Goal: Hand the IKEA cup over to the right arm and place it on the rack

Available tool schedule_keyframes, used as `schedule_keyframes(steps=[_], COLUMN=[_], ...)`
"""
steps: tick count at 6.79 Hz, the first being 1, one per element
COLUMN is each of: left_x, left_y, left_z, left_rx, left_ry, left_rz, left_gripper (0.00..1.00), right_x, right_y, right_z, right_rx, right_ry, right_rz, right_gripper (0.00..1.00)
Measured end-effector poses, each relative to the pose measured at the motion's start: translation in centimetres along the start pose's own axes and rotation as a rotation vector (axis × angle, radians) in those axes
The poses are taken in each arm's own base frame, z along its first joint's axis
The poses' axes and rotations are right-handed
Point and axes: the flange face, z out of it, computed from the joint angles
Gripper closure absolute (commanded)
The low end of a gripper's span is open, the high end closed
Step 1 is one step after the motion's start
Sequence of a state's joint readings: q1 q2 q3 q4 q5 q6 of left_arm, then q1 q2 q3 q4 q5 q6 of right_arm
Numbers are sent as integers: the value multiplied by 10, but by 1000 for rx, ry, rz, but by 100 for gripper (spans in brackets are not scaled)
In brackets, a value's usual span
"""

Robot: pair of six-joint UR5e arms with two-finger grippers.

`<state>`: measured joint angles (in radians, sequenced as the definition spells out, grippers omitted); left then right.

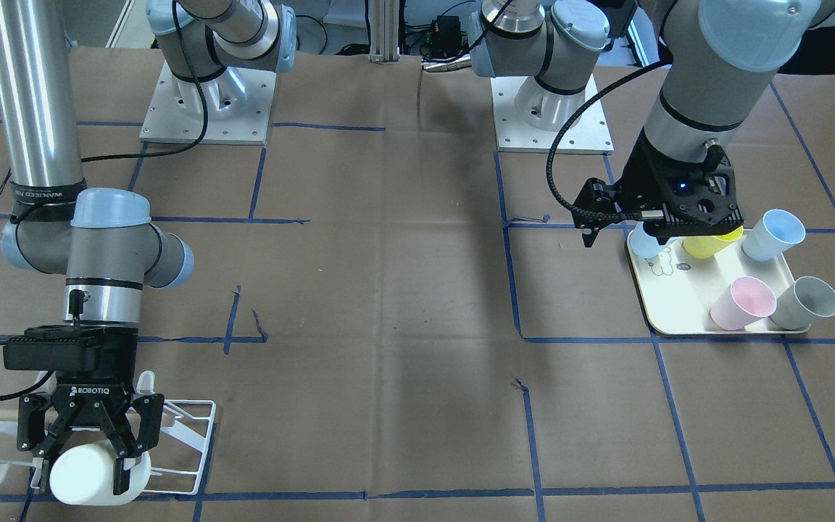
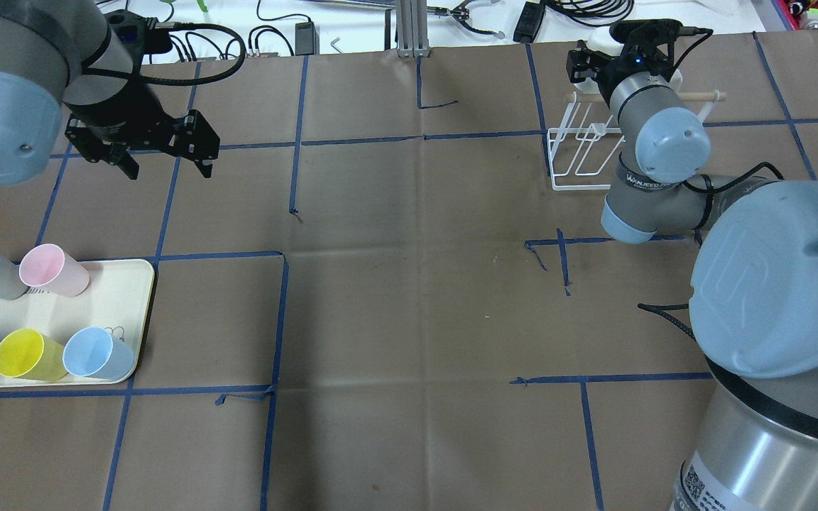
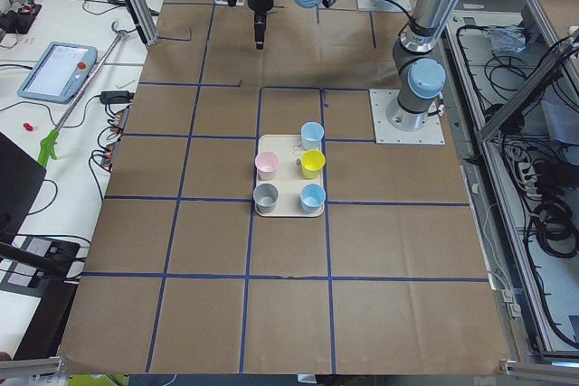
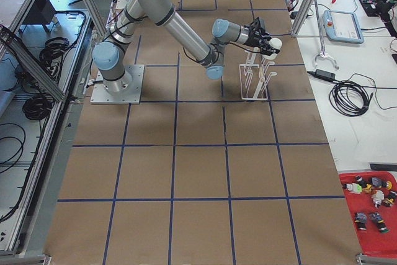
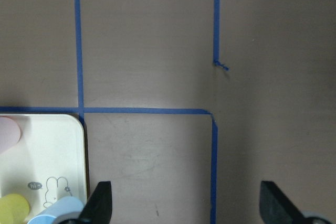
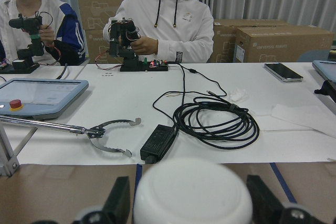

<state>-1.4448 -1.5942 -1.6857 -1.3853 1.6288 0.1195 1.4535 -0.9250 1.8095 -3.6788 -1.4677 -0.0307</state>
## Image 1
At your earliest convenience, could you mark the pink plastic cup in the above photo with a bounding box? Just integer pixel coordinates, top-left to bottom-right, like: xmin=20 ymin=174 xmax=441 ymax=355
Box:
xmin=710 ymin=276 xmax=778 ymax=331

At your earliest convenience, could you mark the white rabbit print tray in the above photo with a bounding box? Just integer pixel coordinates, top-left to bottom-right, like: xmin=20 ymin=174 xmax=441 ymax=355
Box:
xmin=624 ymin=237 xmax=797 ymax=335

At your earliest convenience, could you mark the aluminium frame post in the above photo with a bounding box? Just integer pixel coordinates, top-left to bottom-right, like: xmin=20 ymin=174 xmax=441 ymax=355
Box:
xmin=365 ymin=0 xmax=404 ymax=63

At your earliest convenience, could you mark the grey plastic cup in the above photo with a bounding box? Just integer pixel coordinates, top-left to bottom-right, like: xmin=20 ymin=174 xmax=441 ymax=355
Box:
xmin=770 ymin=276 xmax=835 ymax=331

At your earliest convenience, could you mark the yellow plastic cup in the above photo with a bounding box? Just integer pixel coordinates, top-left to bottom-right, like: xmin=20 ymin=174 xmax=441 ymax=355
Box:
xmin=682 ymin=227 xmax=744 ymax=259

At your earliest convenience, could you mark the pale green white cup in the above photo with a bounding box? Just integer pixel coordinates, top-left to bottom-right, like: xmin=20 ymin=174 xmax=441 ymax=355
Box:
xmin=49 ymin=442 xmax=151 ymax=506

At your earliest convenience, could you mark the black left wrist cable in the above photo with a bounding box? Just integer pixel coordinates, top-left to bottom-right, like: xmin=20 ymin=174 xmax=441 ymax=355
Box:
xmin=548 ymin=59 xmax=672 ymax=222

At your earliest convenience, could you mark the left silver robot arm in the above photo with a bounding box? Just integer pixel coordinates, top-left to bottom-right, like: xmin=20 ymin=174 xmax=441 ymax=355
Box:
xmin=468 ymin=1 xmax=835 ymax=247

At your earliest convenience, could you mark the white wire cup rack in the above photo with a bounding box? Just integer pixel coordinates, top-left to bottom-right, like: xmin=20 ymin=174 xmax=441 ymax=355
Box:
xmin=0 ymin=399 xmax=217 ymax=496

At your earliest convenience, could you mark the light blue plastic cup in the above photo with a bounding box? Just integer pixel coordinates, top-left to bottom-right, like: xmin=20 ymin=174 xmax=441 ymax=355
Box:
xmin=740 ymin=209 xmax=806 ymax=262

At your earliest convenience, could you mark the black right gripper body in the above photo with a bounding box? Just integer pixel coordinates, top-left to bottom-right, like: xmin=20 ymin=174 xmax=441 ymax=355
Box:
xmin=4 ymin=325 xmax=165 ymax=452

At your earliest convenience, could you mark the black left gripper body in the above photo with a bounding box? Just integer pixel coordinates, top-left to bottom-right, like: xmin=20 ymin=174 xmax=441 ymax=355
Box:
xmin=573 ymin=135 xmax=744 ymax=237

